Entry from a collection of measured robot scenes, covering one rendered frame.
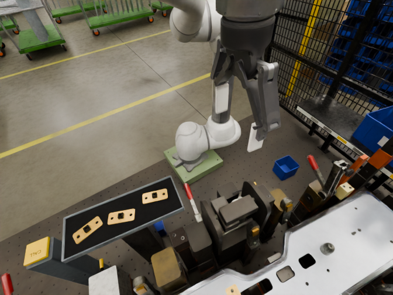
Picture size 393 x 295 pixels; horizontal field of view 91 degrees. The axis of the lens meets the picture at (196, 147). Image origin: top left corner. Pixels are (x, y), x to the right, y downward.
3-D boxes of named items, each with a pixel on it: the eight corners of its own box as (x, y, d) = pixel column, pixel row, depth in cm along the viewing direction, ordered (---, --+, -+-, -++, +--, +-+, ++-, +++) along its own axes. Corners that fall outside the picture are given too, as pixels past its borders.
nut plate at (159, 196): (142, 204, 64) (141, 202, 63) (142, 194, 66) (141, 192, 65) (168, 198, 64) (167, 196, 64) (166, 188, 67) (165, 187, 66)
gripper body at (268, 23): (209, 11, 29) (211, 71, 35) (240, 26, 23) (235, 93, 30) (252, 2, 30) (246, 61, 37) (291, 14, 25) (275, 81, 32)
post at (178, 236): (188, 272, 89) (173, 247, 60) (183, 261, 92) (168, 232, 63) (197, 267, 90) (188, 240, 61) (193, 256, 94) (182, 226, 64)
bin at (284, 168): (281, 181, 117) (285, 173, 110) (271, 169, 123) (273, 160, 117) (296, 174, 119) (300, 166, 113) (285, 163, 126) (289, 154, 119)
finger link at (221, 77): (231, 62, 31) (228, 54, 31) (211, 88, 42) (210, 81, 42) (252, 57, 32) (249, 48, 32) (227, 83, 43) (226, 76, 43)
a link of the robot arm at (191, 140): (175, 144, 128) (170, 119, 111) (202, 139, 130) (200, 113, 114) (179, 164, 118) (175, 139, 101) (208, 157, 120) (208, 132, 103)
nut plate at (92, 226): (77, 244, 57) (75, 243, 56) (72, 235, 59) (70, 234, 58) (103, 224, 60) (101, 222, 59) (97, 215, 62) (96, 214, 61)
